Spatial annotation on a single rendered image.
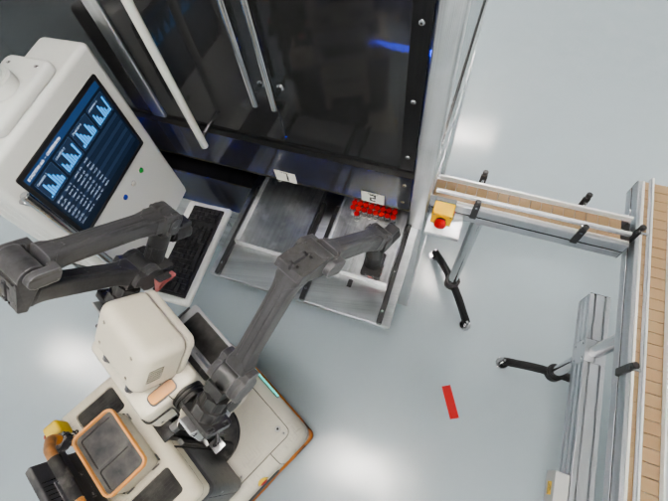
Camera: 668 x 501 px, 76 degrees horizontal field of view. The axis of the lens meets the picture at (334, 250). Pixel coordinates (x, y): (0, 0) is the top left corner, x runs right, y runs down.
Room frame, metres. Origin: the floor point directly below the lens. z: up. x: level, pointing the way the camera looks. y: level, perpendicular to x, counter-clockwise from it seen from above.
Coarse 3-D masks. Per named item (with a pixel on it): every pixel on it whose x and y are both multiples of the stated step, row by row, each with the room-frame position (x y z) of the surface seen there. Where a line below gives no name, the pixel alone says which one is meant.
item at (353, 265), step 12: (348, 204) 0.92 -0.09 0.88; (336, 216) 0.85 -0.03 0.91; (348, 216) 0.86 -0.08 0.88; (408, 216) 0.79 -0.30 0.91; (336, 228) 0.82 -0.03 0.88; (348, 228) 0.81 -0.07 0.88; (360, 228) 0.80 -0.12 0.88; (384, 252) 0.68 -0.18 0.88; (396, 252) 0.65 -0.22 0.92; (348, 264) 0.66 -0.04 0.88; (360, 264) 0.65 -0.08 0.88; (384, 264) 0.63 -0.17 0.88; (360, 276) 0.59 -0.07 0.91; (384, 276) 0.59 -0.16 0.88
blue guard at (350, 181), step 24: (144, 120) 1.27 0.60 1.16; (168, 144) 1.25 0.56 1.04; (192, 144) 1.18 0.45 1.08; (216, 144) 1.13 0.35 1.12; (240, 144) 1.07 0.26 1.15; (264, 168) 1.04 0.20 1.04; (288, 168) 0.99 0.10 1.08; (312, 168) 0.94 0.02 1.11; (336, 168) 0.90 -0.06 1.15; (360, 168) 0.86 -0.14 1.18; (360, 192) 0.86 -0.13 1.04; (384, 192) 0.82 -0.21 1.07; (408, 192) 0.78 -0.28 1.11
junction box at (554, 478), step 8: (552, 472) -0.13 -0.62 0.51; (560, 472) -0.14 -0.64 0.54; (552, 480) -0.16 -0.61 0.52; (560, 480) -0.16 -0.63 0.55; (568, 480) -0.17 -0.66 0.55; (552, 488) -0.18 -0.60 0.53; (560, 488) -0.18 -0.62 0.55; (568, 488) -0.19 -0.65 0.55; (544, 496) -0.21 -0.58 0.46; (552, 496) -0.20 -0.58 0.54; (560, 496) -0.21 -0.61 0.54
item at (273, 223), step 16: (272, 192) 1.04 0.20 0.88; (288, 192) 1.03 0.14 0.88; (304, 192) 1.01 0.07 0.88; (320, 192) 1.00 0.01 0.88; (256, 208) 0.98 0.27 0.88; (272, 208) 0.97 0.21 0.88; (288, 208) 0.95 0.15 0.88; (304, 208) 0.94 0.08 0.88; (256, 224) 0.91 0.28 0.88; (272, 224) 0.89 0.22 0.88; (288, 224) 0.88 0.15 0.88; (304, 224) 0.86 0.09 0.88; (240, 240) 0.85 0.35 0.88; (256, 240) 0.84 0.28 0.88; (272, 240) 0.82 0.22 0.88; (288, 240) 0.81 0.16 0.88
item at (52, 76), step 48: (48, 48) 1.20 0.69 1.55; (48, 96) 1.01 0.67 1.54; (96, 96) 1.11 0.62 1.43; (0, 144) 0.86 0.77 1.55; (48, 144) 0.92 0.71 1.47; (96, 144) 1.02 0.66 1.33; (144, 144) 1.16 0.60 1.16; (0, 192) 0.76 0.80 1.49; (48, 192) 0.82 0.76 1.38; (96, 192) 0.92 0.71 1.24; (144, 192) 1.04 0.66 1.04; (144, 240) 0.92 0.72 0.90
